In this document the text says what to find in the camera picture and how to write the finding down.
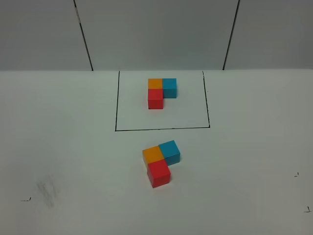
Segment orange template block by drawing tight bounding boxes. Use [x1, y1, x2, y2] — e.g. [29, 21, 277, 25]
[148, 78, 163, 90]

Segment red template block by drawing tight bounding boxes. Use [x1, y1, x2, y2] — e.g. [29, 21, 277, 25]
[148, 89, 163, 109]

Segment blue template block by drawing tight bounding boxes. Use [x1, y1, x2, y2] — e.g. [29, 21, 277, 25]
[162, 78, 177, 98]

